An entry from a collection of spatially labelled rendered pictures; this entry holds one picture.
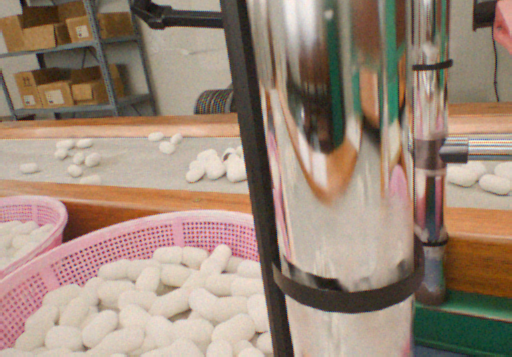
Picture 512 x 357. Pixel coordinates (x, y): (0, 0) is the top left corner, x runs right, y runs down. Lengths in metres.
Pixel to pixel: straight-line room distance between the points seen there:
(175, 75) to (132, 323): 2.91
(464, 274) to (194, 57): 2.81
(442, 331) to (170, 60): 2.96
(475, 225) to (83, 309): 0.33
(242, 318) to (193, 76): 2.84
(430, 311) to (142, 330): 0.22
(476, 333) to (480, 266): 0.05
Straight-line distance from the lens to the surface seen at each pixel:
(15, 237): 0.57
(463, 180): 0.50
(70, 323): 0.38
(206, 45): 3.01
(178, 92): 3.20
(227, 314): 0.33
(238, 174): 0.56
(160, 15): 1.78
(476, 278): 0.38
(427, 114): 0.30
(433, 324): 0.38
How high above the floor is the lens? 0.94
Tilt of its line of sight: 19 degrees down
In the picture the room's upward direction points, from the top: 8 degrees counter-clockwise
